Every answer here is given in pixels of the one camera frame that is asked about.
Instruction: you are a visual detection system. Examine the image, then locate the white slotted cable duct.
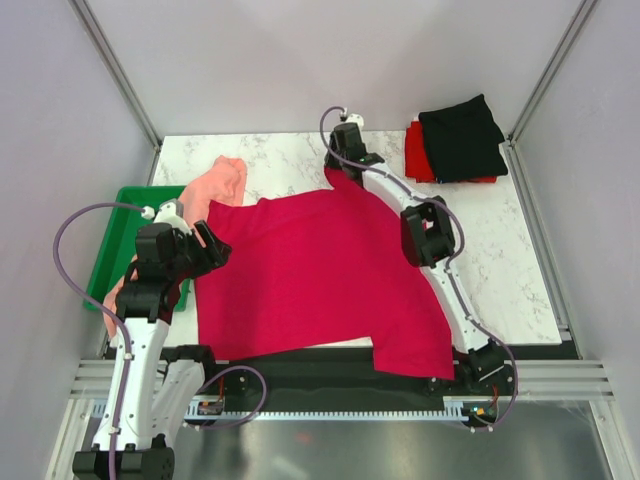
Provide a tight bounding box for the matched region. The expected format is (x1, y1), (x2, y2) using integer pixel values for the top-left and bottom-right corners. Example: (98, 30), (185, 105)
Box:
(184, 400), (469, 422)

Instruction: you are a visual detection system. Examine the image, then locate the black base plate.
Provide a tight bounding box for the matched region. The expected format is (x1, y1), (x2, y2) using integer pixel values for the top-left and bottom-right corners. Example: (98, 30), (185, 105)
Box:
(102, 344), (581, 414)

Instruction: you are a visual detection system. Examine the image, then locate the green plastic tray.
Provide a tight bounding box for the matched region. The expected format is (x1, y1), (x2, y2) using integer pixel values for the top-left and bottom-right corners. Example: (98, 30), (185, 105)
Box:
(86, 186), (184, 303)

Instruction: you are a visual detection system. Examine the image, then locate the front aluminium rail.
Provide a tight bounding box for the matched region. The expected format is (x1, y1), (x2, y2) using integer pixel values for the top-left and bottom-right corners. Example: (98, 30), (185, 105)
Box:
(69, 359), (115, 399)

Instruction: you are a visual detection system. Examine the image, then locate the aluminium frame post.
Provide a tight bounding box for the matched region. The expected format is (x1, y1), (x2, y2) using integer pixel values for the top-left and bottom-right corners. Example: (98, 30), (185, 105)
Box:
(69, 0), (164, 150)
(507, 0), (601, 144)

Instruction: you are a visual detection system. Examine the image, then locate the right aluminium frame post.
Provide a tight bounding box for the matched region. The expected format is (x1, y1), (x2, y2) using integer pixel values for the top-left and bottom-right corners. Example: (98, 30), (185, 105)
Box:
(507, 0), (601, 144)

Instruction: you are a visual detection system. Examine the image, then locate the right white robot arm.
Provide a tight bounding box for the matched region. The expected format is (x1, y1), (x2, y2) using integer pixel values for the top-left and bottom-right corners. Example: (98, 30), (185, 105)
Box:
(319, 106), (519, 396)

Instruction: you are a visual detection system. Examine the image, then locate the salmon pink t shirt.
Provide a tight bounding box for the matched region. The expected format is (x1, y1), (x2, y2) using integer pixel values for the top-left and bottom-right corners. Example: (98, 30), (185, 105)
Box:
(102, 155), (250, 337)

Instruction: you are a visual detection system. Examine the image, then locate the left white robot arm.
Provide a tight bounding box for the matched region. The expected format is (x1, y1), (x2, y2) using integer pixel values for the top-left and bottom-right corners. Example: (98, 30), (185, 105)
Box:
(72, 199), (231, 479)

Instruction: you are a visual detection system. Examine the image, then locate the left aluminium frame post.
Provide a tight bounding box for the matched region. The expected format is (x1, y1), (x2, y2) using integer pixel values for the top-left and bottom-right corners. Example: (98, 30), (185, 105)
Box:
(69, 0), (164, 150)

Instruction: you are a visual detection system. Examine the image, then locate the folded black t shirt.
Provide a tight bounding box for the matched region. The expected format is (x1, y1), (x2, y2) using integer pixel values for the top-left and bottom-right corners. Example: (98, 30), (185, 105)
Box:
(418, 94), (508, 183)

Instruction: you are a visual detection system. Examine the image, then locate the magenta polo shirt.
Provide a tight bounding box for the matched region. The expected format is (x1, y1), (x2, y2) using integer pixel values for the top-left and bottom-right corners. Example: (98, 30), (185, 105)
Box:
(195, 170), (454, 380)

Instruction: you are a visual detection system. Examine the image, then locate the folded red t shirt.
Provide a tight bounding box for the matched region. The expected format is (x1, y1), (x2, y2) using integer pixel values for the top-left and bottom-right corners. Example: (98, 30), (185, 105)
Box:
(405, 119), (499, 183)

